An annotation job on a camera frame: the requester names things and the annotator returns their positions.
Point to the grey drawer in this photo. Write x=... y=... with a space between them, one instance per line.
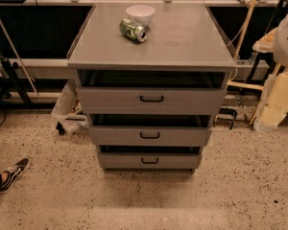
x=169 y=101
x=150 y=136
x=149 y=161

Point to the grey drawer cabinet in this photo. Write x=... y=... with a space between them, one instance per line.
x=183 y=50

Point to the grey top drawer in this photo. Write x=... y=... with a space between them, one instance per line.
x=169 y=101

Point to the grey bottom drawer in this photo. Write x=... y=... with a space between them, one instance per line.
x=149 y=161

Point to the clear plastic bag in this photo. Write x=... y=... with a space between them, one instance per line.
x=68 y=111

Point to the crushed green soda can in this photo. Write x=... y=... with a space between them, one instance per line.
x=132 y=30

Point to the white bowl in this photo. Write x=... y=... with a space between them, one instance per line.
x=141 y=14

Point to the black tripod stand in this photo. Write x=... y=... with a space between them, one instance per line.
x=15 y=80

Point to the black and white sneaker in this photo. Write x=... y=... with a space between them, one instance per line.
x=11 y=174

